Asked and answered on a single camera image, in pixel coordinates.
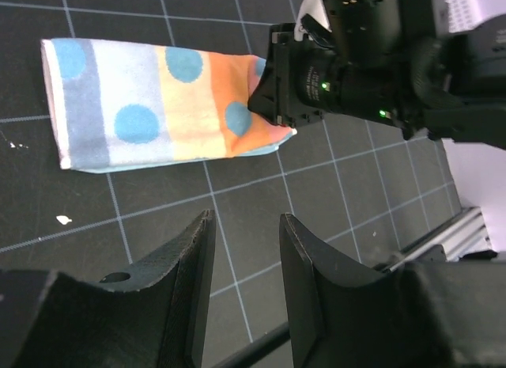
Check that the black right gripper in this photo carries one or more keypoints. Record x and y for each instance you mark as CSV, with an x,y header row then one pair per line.
x,y
302,81

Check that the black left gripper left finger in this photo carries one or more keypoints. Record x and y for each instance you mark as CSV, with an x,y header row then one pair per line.
x,y
151,314

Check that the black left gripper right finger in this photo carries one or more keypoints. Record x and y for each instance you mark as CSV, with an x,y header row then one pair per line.
x,y
424,314

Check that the pastel striped towel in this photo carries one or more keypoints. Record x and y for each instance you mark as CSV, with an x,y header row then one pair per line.
x,y
117,106

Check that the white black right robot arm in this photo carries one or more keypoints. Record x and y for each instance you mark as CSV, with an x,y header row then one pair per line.
x,y
393,62

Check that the black grid cutting mat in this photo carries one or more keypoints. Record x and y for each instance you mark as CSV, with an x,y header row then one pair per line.
x,y
357,185

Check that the white plastic mesh basket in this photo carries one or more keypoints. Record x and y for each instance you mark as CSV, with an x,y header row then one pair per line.
x,y
471,18

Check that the aluminium front rail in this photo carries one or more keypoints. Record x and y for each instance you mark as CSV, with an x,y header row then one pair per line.
x,y
465,233

